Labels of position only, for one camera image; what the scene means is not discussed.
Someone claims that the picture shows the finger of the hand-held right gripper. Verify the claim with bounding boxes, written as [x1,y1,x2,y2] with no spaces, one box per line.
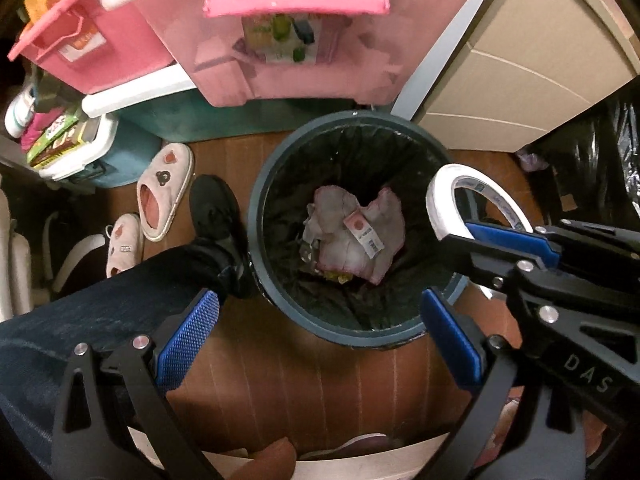
[465,217,640,306]
[442,232,640,357]

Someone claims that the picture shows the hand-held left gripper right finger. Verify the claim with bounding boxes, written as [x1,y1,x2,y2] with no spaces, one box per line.
[421,287,588,480]

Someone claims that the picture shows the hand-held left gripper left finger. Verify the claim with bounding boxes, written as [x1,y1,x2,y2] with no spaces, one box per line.
[50,289,223,480]

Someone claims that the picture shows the white tape roll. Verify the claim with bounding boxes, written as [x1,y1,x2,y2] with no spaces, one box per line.
[425,162,536,246]

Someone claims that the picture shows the white paper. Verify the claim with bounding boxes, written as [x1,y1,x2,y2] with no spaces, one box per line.
[300,202,328,273]

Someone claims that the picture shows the dark round trash bin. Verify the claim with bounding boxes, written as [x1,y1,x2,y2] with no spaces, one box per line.
[247,110,473,350]

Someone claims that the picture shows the black bin liner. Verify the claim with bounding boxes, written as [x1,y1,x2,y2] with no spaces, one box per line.
[260,122,461,331]

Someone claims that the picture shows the small purple plastic bag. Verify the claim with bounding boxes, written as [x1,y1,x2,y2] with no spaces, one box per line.
[517,150,546,173]

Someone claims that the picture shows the pink plush slipper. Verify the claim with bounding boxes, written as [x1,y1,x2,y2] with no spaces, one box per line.
[136,142,195,242]
[105,212,145,279]

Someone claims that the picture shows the person's left leg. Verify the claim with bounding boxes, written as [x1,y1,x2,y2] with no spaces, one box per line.
[0,240,236,461]

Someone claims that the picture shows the pink white plastic bag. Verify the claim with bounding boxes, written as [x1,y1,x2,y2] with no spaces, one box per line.
[307,185,406,283]

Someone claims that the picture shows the person's left black shoe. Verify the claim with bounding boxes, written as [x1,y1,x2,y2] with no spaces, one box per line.
[189,175,256,301]

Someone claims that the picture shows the black plastic bag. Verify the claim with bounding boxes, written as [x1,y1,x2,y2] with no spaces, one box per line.
[530,95,640,241]

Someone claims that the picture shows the beige cabinet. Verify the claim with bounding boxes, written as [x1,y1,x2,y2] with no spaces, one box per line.
[417,0,640,153]

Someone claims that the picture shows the small teal cooler box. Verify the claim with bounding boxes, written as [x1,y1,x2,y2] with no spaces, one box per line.
[37,115,163,189]

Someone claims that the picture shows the cream padded cushion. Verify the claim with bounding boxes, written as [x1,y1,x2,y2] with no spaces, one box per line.
[0,175,36,321]

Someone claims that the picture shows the light grey desk panel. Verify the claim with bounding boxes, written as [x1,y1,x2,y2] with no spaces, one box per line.
[390,0,488,118]

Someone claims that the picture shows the large teal storage box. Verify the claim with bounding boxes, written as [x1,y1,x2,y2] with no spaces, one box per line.
[82,65,351,146]

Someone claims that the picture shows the large pink storage box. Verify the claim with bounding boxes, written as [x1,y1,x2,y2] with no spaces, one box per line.
[102,0,506,108]

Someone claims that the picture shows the green snack box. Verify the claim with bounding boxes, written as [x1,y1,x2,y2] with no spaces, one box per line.
[27,112,83,168]

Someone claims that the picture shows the magenta packet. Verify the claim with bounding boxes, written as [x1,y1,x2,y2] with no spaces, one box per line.
[20,110,51,153]

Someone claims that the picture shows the white bottle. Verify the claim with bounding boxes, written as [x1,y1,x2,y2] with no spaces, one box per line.
[5,85,38,136]

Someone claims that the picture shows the small pink storage box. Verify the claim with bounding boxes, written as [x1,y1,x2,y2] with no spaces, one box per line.
[7,0,176,96]

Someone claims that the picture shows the black bag with white straps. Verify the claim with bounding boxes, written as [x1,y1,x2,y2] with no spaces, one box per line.
[42,210,108,296]

